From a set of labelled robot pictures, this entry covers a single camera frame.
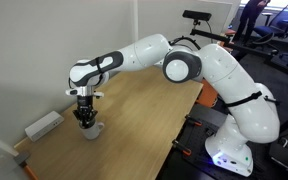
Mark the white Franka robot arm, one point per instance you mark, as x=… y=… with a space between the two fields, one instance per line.
x=224 y=76

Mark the grey partition bracket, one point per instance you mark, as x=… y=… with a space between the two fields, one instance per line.
x=21 y=158

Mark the black orange bar clamp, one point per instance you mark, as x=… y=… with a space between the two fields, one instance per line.
x=182 y=149
x=193 y=121

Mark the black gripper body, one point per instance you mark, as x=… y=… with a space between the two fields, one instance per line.
x=85 y=104

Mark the orange box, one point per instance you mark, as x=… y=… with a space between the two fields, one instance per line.
x=209 y=95

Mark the white power strip box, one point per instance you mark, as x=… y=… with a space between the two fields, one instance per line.
x=44 y=126

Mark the black camera on stand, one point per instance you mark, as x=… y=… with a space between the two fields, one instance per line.
x=197 y=15

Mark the white ceramic mug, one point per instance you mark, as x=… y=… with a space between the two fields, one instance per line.
x=92 y=133

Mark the person in dark clothes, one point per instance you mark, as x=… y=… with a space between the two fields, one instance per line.
x=249 y=16

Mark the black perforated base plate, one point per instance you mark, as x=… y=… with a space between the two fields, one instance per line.
x=200 y=146

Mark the blue office chair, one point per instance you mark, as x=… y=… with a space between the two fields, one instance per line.
x=277 y=26

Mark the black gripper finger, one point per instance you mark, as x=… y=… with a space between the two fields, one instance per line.
x=78 y=118
x=91 y=118

